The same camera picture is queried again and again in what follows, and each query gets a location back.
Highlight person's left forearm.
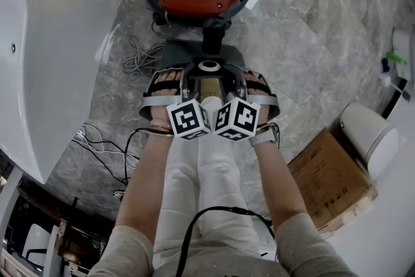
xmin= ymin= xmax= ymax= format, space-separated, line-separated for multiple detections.
xmin=115 ymin=131 xmax=174 ymax=236

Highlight large brown cardboard box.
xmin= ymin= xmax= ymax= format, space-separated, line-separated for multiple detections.
xmin=287 ymin=128 xmax=379 ymax=234

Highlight person's white trousers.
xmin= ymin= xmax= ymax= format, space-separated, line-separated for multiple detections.
xmin=152 ymin=95 xmax=260 ymax=259

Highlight white toilet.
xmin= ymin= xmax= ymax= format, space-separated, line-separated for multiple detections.
xmin=337 ymin=102 xmax=400 ymax=181
xmin=391 ymin=27 xmax=415 ymax=79

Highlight thin black cable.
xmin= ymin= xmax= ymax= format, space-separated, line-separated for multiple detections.
xmin=79 ymin=139 xmax=130 ymax=187

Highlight thin white cable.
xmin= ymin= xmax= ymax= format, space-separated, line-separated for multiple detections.
xmin=73 ymin=123 xmax=137 ymax=169

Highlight grey coiled power cord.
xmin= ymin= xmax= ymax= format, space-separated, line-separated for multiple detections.
xmin=122 ymin=36 xmax=166 ymax=82

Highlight beaded bracelet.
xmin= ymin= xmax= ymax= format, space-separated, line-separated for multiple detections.
xmin=149 ymin=119 xmax=173 ymax=138

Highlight white bathtub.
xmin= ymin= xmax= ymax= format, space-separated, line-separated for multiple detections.
xmin=0 ymin=0 xmax=119 ymax=186

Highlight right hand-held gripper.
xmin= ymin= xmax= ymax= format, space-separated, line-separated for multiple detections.
xmin=212 ymin=65 xmax=262 ymax=142

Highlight person's light knit sweater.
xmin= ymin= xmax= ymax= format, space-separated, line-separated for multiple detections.
xmin=87 ymin=213 xmax=357 ymax=277

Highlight person's right forearm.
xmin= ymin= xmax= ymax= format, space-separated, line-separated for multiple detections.
xmin=249 ymin=136 xmax=309 ymax=231

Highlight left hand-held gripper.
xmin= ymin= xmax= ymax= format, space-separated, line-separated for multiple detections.
xmin=166 ymin=65 xmax=212 ymax=141

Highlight thick black cable with connector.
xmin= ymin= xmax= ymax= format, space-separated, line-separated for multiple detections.
xmin=181 ymin=206 xmax=279 ymax=277

